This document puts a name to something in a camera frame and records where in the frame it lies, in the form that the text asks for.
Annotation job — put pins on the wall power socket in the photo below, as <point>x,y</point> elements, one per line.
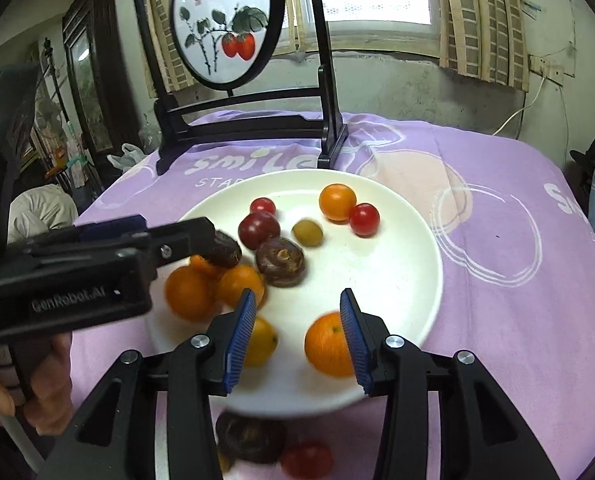
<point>545,67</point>

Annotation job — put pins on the white plastic bag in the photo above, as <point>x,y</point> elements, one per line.
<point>125,156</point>

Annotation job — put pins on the dark red tomato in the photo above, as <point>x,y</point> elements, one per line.
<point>259,230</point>

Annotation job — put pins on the dark brown fruit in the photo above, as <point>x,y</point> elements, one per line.
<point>280,261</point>
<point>227,255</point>
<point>250,437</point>

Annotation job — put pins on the purple tablecloth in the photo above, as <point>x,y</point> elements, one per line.
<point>477,335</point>

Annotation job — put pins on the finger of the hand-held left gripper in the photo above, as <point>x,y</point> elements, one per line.
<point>187,240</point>
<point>112,227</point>

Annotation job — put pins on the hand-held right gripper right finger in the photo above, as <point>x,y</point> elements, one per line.
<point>357,350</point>

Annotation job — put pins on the dark wooden cabinet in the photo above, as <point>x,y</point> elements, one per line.
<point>89,75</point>

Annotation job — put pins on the round painted table screen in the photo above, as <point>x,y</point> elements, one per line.
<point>217,10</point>

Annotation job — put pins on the small yellow-green fruit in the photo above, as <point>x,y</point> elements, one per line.
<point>223,461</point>
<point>307,232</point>

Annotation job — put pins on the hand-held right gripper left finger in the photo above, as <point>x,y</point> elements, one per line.
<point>240,345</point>

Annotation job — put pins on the yellow-green orange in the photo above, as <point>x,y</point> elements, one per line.
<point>262,342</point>

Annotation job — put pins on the large orange mandarin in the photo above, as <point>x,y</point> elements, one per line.
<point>327,345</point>

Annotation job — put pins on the black hat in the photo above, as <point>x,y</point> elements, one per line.
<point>590,155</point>

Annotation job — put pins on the person's left hand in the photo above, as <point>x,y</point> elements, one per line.
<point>47,390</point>

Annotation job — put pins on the white oval plate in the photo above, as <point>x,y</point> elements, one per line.
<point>377,280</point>

